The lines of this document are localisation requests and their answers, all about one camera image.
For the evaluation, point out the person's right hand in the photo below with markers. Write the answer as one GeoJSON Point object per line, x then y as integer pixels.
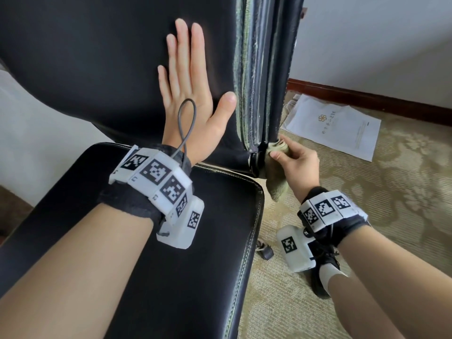
{"type": "Point", "coordinates": [304, 173]}

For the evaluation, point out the person's left hand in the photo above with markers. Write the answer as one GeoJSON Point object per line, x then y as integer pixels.
{"type": "Point", "coordinates": [187, 109]}

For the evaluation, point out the green cleaning cloth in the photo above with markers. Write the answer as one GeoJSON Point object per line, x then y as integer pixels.
{"type": "Point", "coordinates": [275, 180]}

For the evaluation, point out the black leather chair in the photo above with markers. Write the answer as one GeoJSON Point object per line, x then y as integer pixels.
{"type": "Point", "coordinates": [92, 60]}

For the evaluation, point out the person's right forearm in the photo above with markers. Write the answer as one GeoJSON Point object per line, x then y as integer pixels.
{"type": "Point", "coordinates": [409, 286]}

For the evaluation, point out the person's left forearm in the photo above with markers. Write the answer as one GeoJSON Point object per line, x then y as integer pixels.
{"type": "Point", "coordinates": [70, 286]}

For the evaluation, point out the person's right leg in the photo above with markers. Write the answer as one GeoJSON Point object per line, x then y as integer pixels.
{"type": "Point", "coordinates": [360, 307]}

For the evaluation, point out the white marker right wristband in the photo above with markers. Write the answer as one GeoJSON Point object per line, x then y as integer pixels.
{"type": "Point", "coordinates": [328, 207]}

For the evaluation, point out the white marker wristband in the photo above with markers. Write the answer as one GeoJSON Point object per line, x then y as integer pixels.
{"type": "Point", "coordinates": [155, 173]}
{"type": "Point", "coordinates": [328, 207]}

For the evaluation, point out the white paper sheet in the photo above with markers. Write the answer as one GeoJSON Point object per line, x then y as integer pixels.
{"type": "Point", "coordinates": [339, 127]}

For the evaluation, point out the white marker left wristband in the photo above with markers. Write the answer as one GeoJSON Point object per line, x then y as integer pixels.
{"type": "Point", "coordinates": [155, 173]}

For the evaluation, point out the black shoe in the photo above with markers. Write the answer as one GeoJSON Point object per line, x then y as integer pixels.
{"type": "Point", "coordinates": [326, 259]}

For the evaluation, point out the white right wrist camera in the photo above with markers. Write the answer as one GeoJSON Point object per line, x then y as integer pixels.
{"type": "Point", "coordinates": [293, 247]}

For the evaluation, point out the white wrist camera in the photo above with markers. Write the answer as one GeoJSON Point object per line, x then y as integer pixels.
{"type": "Point", "coordinates": [187, 222]}
{"type": "Point", "coordinates": [293, 247]}

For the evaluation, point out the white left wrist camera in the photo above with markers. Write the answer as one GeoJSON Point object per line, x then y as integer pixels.
{"type": "Point", "coordinates": [187, 222]}

